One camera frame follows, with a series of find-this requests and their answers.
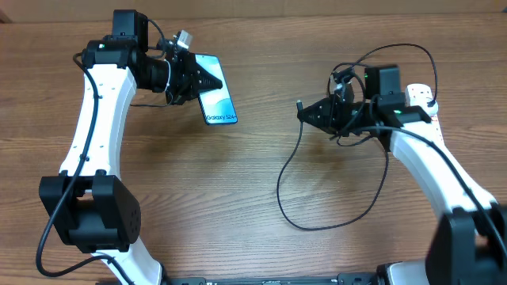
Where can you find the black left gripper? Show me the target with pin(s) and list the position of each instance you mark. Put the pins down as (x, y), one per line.
(190, 85)

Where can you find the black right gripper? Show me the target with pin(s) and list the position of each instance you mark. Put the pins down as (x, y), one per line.
(329, 108)

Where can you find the blue Samsung Galaxy smartphone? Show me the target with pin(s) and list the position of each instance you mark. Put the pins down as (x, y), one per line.
(216, 105)

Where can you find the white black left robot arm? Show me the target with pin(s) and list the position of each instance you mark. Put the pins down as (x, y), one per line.
(87, 203)

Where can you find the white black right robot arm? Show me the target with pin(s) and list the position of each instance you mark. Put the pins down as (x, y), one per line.
(469, 246)

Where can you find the white charger plug adapter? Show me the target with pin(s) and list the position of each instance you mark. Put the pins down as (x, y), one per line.
(427, 104)

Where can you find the white power strip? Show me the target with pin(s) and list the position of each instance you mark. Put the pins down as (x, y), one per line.
(418, 94)

